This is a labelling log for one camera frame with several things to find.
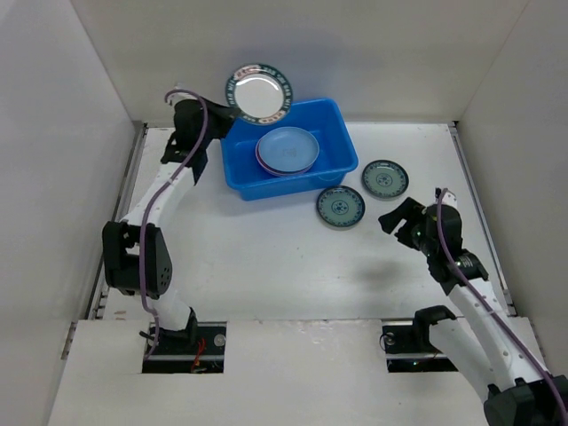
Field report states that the teal patterned plate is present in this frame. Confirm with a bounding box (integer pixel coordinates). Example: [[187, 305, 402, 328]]
[[361, 160, 409, 200], [315, 185, 366, 229]]

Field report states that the light blue plastic plate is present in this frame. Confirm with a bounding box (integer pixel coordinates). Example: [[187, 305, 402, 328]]
[[256, 127, 320, 174]]

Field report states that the pink plastic plate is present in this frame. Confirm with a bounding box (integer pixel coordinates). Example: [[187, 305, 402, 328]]
[[255, 144, 312, 177]]

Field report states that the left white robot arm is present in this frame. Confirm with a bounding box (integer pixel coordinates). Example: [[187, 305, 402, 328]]
[[102, 91, 241, 351]]

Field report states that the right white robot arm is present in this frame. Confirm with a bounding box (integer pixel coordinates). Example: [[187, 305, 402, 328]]
[[378, 190, 567, 425]]

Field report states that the blue plastic bin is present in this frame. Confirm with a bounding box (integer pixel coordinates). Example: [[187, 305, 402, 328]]
[[221, 98, 359, 201]]

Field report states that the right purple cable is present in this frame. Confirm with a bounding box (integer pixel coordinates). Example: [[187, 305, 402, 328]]
[[435, 187, 568, 416]]

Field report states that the purple cable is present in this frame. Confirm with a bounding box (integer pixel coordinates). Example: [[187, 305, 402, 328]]
[[138, 89, 209, 360], [435, 187, 568, 416]]

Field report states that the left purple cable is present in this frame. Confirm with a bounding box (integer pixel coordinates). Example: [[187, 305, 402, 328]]
[[138, 89, 209, 360]]

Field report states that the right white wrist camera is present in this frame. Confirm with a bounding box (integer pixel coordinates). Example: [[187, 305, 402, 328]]
[[437, 188, 458, 209]]

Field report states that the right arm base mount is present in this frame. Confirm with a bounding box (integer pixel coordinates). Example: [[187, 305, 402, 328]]
[[379, 320, 457, 374]]

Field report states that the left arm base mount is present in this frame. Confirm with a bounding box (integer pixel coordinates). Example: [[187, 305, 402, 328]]
[[140, 322, 227, 375]]

